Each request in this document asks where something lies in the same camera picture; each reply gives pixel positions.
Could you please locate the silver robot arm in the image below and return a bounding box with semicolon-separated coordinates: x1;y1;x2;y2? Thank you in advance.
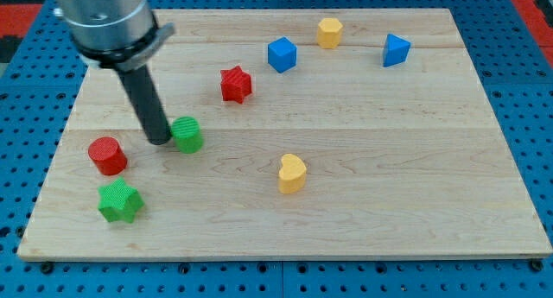
54;0;175;73

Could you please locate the wooden board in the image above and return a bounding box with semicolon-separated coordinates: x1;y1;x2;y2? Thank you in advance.
18;9;552;262

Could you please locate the yellow heart block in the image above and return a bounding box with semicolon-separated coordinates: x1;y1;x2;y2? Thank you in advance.
278;154;307;194

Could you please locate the red star block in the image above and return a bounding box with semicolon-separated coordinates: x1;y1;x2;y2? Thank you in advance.
220;66;252;104

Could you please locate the blue cube block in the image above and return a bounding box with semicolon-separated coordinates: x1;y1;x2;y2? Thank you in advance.
267;36;297;73

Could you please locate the green cylinder block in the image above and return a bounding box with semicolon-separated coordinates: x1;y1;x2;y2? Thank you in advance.
170;116;203;154

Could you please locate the yellow hexagon block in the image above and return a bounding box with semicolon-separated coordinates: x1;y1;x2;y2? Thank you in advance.
316;17;343;49

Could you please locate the blue triangle block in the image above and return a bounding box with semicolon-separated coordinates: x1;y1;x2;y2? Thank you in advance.
383;34;411;67

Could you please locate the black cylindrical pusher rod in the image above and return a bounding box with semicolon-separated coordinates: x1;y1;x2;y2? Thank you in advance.
118;65;171;145

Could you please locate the green star block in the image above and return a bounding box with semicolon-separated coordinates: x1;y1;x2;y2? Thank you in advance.
98;177;144;224

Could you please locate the red cylinder block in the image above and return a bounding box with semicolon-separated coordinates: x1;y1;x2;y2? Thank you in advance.
87;136;128;175

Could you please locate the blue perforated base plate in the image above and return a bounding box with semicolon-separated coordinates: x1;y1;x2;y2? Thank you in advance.
1;0;552;297

